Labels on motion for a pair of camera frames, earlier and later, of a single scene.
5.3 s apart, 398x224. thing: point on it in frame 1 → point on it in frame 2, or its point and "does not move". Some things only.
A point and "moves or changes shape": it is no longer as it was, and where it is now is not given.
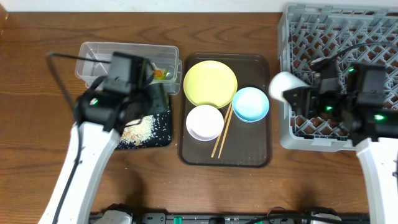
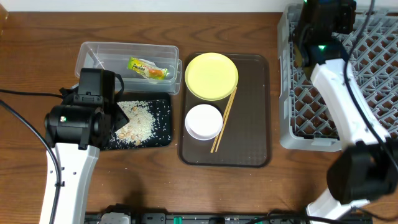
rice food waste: x=137 y=131 does not move
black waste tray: x=160 y=108 does not move
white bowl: x=205 y=122 does not move
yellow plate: x=210 y=83 moves or changes shape
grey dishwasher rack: x=345 y=33 does not move
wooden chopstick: x=225 y=132 → x=226 y=119
